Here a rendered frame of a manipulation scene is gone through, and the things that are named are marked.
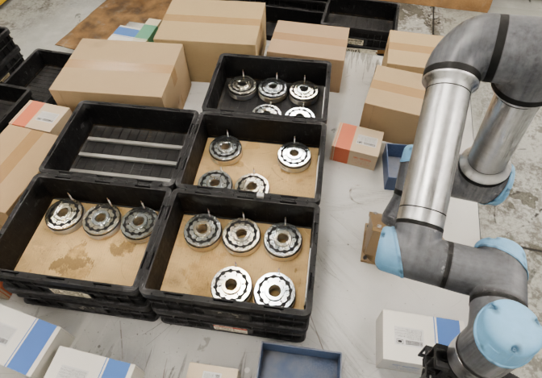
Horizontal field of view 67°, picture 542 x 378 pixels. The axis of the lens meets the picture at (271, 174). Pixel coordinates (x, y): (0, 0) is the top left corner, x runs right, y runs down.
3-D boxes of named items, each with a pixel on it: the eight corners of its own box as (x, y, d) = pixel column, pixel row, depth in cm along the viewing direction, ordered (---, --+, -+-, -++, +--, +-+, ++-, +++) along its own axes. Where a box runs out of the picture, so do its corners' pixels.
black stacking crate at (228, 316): (316, 226, 116) (319, 205, 107) (307, 332, 98) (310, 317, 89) (181, 211, 120) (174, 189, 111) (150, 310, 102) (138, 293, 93)
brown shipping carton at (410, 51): (452, 71, 174) (467, 38, 161) (455, 105, 161) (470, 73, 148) (381, 62, 178) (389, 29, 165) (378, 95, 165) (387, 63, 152)
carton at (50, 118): (77, 122, 147) (69, 107, 141) (59, 147, 140) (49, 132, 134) (39, 114, 150) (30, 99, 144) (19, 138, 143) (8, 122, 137)
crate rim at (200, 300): (319, 208, 109) (320, 203, 107) (310, 320, 91) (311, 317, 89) (175, 192, 112) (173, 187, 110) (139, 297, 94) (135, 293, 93)
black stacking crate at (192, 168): (323, 147, 134) (326, 123, 125) (316, 225, 116) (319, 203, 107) (206, 136, 138) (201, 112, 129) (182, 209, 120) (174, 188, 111)
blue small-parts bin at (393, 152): (439, 160, 144) (445, 147, 139) (444, 195, 135) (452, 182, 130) (381, 155, 146) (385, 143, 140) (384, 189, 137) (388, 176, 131)
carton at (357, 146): (380, 146, 149) (384, 132, 143) (373, 170, 142) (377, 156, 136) (337, 135, 152) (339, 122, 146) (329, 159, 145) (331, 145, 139)
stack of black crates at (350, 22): (383, 68, 262) (400, 2, 226) (379, 99, 245) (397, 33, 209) (322, 59, 268) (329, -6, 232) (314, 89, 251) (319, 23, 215)
